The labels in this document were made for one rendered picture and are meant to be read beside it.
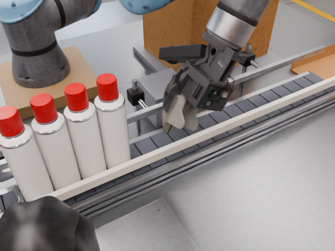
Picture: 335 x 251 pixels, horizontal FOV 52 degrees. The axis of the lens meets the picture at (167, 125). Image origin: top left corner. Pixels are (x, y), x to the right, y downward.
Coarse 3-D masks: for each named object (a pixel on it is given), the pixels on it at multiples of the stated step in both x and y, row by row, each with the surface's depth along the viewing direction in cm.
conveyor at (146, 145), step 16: (304, 80) 90; (320, 80) 90; (256, 96) 85; (272, 96) 85; (320, 96) 85; (224, 112) 80; (240, 112) 80; (272, 112) 80; (176, 128) 76; (240, 128) 76; (144, 144) 72; (160, 144) 72; (208, 144) 73; (160, 160) 69; (128, 176) 66; (96, 192) 64; (0, 208) 61
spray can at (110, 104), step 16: (96, 80) 54; (112, 80) 54; (112, 96) 55; (96, 112) 58; (112, 112) 56; (112, 128) 58; (112, 144) 61; (128, 144) 64; (112, 160) 64; (128, 160) 66
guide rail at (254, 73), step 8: (320, 48) 86; (296, 56) 83; (304, 56) 84; (272, 64) 80; (280, 64) 81; (288, 64) 82; (248, 72) 78; (256, 72) 78; (264, 72) 79; (232, 80) 75; (240, 80) 77; (160, 104) 69; (136, 112) 67; (144, 112) 67; (152, 112) 68; (128, 120) 66; (136, 120) 67; (40, 152) 60; (0, 160) 58; (0, 168) 58
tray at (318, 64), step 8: (328, 48) 105; (312, 56) 103; (320, 56) 106; (328, 56) 107; (296, 64) 102; (304, 64) 104; (312, 64) 104; (320, 64) 104; (328, 64) 104; (296, 72) 101; (312, 72) 101; (320, 72) 101; (328, 72) 101
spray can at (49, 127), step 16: (48, 96) 51; (48, 112) 51; (32, 128) 52; (48, 128) 52; (64, 128) 54; (48, 144) 53; (64, 144) 55; (48, 160) 56; (64, 160) 57; (64, 176) 59
